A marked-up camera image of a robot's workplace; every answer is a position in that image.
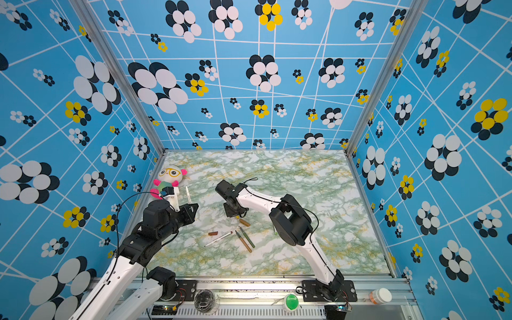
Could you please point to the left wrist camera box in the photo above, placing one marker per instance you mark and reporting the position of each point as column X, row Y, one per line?
column 170, row 194

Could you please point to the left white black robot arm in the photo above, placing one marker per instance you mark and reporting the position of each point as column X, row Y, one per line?
column 160, row 220

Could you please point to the white pen yellow tip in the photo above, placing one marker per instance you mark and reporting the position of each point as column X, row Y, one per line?
column 188, row 195

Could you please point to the aluminium front frame rail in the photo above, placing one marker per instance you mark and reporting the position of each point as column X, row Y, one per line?
column 268, row 290

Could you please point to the white orange bottle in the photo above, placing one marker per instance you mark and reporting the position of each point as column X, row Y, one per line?
column 380, row 296

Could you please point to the green push button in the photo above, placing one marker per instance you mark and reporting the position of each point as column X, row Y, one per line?
column 290, row 303

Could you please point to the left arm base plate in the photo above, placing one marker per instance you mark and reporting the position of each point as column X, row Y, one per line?
column 180, row 288

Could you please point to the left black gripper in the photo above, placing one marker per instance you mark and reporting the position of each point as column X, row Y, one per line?
column 188, row 214

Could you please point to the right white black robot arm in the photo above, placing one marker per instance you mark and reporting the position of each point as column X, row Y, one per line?
column 293, row 224

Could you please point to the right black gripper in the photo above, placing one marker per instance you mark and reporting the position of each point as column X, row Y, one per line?
column 228, row 213

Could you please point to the green gel pen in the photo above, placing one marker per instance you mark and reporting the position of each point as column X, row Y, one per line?
column 247, row 237

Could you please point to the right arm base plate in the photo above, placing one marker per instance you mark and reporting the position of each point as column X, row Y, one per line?
column 315, row 291

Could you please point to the tan brown pen cap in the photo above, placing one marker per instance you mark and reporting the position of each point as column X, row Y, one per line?
column 243, row 222

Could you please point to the white pink plush toy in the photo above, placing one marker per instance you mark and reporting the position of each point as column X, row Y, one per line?
column 167, row 177

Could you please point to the brown gel pen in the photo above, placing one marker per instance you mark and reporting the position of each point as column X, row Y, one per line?
column 246, row 246

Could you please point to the white pen brown tip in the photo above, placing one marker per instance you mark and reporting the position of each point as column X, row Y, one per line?
column 219, row 239

